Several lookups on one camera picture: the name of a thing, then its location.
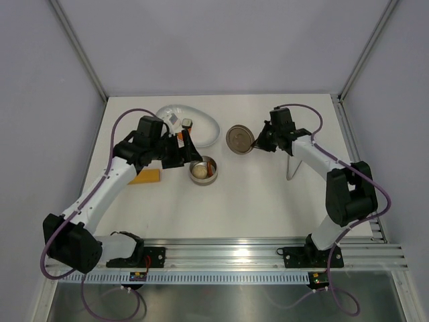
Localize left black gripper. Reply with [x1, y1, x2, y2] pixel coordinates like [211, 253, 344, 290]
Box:
[149, 129, 202, 169]

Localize metal tongs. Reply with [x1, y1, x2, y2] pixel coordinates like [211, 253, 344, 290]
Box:
[286, 155, 302, 181]

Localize beige bun toy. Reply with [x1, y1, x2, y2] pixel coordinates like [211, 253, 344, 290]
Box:
[192, 164, 207, 180]

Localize round metal lunch box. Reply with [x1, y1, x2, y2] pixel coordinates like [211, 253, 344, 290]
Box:
[188, 156, 219, 186]

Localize orange sausage toy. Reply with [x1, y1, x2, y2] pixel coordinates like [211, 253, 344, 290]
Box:
[206, 161, 214, 178]

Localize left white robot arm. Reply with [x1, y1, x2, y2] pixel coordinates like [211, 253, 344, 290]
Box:
[40, 115, 202, 277]

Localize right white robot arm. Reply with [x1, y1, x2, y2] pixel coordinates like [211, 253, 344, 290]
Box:
[253, 103, 378, 268]

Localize yellow wooden block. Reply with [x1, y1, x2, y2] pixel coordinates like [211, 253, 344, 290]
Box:
[129, 168, 161, 184]

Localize sushi roll toy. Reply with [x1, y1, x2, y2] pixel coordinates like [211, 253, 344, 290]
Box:
[181, 118, 193, 130]

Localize white oval plate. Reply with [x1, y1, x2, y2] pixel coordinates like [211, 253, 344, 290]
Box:
[156, 105, 221, 148]

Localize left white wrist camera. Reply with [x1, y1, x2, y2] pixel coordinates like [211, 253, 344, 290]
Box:
[162, 113, 181, 133]

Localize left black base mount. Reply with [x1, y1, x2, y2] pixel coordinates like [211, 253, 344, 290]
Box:
[106, 246, 166, 268]

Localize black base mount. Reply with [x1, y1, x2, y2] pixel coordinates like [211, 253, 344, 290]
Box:
[106, 246, 166, 268]
[276, 246, 345, 268]

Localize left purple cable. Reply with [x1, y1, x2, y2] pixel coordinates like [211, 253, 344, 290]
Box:
[40, 108, 162, 319]

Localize right aluminium frame post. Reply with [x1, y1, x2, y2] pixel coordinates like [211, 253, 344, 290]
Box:
[337, 0, 402, 104]

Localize aluminium frame post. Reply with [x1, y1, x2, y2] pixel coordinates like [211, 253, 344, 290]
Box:
[47, 0, 109, 105]
[337, 0, 402, 104]

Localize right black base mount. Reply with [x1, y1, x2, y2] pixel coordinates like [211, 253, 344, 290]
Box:
[276, 246, 345, 268]

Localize aluminium front rail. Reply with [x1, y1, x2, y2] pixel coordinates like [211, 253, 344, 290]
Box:
[145, 237, 408, 271]

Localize aluminium rail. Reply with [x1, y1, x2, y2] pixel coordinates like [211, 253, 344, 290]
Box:
[145, 237, 408, 271]
[330, 94, 388, 244]

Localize right side aluminium rail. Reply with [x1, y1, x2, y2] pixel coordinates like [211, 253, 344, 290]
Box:
[330, 94, 388, 244]

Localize white slotted cable duct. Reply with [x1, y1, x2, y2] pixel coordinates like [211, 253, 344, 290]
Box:
[58, 272, 311, 284]

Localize left aluminium frame post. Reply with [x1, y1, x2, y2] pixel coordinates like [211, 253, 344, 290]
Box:
[47, 0, 109, 105]

